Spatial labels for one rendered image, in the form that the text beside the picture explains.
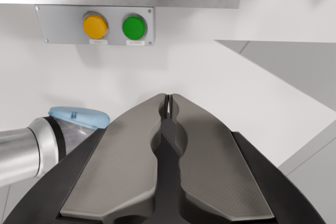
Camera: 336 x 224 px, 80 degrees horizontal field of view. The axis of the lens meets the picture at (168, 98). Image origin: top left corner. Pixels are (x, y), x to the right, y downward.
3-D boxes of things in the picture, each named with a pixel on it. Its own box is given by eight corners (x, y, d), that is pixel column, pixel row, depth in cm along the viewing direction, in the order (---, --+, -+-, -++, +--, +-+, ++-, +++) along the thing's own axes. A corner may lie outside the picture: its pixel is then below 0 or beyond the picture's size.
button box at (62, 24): (156, 38, 44) (153, 47, 38) (59, 36, 44) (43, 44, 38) (155, 3, 40) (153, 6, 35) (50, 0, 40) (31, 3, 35)
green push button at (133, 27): (146, 37, 38) (145, 40, 37) (125, 37, 38) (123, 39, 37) (145, 15, 36) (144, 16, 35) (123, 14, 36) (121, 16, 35)
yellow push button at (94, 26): (109, 36, 38) (106, 39, 37) (88, 36, 38) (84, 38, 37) (106, 14, 36) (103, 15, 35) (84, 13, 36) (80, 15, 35)
